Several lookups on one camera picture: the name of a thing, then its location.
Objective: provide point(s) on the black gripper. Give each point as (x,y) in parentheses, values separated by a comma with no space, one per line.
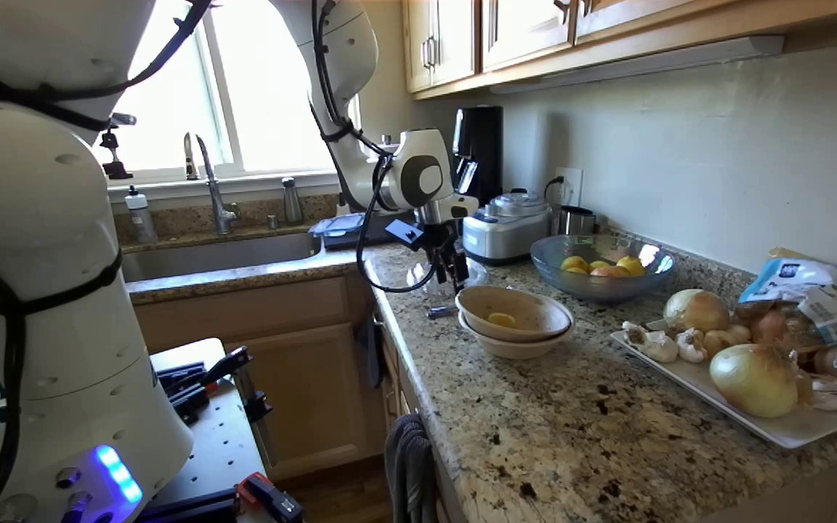
(446,236)

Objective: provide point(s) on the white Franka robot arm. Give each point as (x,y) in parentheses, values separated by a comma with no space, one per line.
(42,293)

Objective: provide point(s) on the glass fruit bowl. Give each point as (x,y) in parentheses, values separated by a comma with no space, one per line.
(558,281)

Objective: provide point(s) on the silver white food chopper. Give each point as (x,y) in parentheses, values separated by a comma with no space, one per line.
(510,234)

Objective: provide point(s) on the dark hanging cloth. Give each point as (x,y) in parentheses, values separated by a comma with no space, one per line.
(373,351)

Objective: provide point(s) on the yellow lemon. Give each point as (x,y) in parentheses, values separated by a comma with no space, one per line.
(572,266)
(629,263)

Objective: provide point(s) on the wood drawer base cabinet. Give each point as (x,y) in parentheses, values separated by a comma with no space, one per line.
(401,381)

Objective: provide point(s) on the large blue latch food container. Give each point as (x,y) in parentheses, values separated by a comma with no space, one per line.
(334,234)

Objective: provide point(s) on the dark metal cup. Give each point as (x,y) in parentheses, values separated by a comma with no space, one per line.
(572,221)

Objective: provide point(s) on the black soda maker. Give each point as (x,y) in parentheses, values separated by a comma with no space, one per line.
(484,146)

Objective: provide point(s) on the orange citrus fruit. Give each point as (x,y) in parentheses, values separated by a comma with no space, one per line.
(607,271)

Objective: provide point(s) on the small sink side bottle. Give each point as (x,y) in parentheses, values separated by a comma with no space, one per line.
(292,204)

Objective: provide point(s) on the wood sink base cabinet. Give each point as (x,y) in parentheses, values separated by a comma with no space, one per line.
(311,387)

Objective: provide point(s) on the grey hanging towel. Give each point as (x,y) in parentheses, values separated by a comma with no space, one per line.
(408,468)

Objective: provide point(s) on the steel kitchen sink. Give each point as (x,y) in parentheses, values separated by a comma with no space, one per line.
(216,256)

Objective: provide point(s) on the brown skinned onion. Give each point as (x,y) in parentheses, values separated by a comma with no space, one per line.
(696,309)

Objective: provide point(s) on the chrome kitchen faucet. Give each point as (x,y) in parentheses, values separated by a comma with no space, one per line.
(216,207)

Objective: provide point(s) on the white framed window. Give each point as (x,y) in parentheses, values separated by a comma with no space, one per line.
(245,96)

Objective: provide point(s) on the black clamp tools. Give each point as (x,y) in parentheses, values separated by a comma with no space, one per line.
(186,381)

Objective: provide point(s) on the red black tool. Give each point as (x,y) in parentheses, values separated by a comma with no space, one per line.
(269,499)

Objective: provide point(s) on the perforated robot cart board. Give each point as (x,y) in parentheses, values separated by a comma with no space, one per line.
(216,447)

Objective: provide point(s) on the large pale onion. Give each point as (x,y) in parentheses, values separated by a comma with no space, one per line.
(754,381)

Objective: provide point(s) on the clear soap dispenser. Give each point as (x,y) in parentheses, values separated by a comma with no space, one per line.
(141,220)

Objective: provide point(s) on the blue white food package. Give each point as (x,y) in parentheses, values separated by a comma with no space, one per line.
(782,281)

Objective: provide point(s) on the white rectangular plate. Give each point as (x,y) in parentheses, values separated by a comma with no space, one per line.
(786,425)

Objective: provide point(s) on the white wall outlet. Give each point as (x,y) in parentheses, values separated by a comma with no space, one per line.
(571,188)

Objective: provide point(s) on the light wood wall cabinet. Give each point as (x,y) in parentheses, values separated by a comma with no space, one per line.
(523,31)

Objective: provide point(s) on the black camera on tripod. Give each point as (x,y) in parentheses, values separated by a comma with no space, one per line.
(120,146)

